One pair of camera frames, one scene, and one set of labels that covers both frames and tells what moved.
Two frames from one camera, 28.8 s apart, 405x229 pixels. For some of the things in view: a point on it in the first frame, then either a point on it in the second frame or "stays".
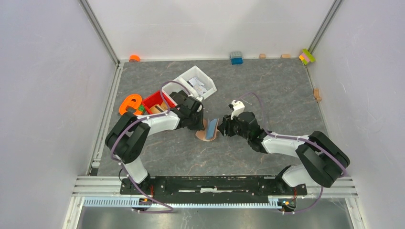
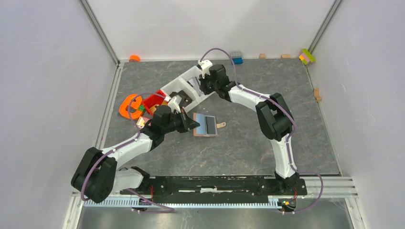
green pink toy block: [306, 57] stays
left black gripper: [200, 126] to [187, 123]
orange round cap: [134, 58] stays
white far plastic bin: [198, 82] stays
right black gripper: [225, 127] to [202, 87]
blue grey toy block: [236, 57] stays
